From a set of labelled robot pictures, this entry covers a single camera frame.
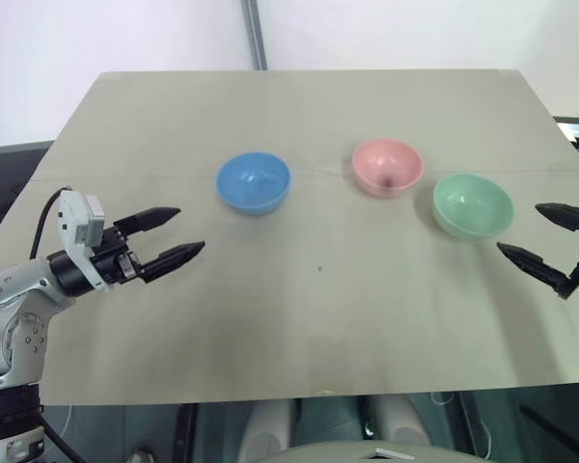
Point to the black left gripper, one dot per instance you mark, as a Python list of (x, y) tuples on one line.
[(118, 265)]

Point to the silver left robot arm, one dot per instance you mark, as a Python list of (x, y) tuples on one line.
[(9, 289)]

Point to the green bowl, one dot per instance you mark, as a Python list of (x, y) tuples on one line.
[(473, 205)]

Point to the blue bowl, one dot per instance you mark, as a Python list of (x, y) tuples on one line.
[(253, 183)]

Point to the dark grey furniture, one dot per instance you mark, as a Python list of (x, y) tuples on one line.
[(5, 183)]

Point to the pink bowl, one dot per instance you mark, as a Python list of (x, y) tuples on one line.
[(388, 166)]

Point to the ribbed grey metal pole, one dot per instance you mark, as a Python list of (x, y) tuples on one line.
[(254, 34)]

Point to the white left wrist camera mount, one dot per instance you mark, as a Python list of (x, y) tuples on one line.
[(74, 217)]

